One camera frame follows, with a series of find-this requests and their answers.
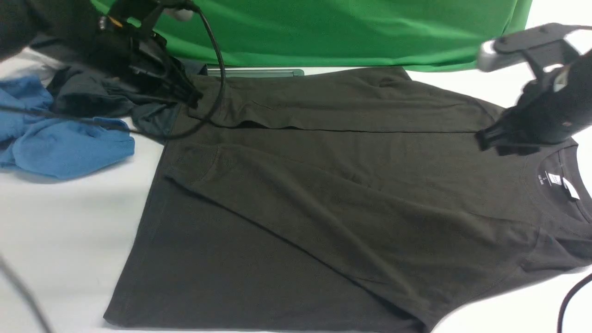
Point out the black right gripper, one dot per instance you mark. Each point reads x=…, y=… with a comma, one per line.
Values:
x=552, y=108

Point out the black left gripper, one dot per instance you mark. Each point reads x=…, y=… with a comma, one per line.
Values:
x=141, y=62

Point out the gray long-sleeve top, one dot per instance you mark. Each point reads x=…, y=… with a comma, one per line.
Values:
x=351, y=201

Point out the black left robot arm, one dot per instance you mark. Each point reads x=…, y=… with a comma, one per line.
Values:
x=74, y=23

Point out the dark teal crumpled shirt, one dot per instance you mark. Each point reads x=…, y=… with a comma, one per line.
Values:
x=78, y=92

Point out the blue crumpled shirt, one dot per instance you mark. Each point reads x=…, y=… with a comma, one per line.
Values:
x=33, y=142

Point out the green backdrop cloth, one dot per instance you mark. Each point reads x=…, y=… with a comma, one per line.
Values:
x=422, y=35

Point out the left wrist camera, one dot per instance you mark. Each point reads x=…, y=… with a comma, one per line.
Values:
x=148, y=12

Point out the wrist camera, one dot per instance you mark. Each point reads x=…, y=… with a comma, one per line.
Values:
x=148, y=12
x=540, y=46

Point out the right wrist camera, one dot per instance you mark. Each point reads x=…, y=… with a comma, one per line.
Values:
x=540, y=46

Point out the metal table cable hatch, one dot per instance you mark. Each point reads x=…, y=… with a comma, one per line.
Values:
x=263, y=73

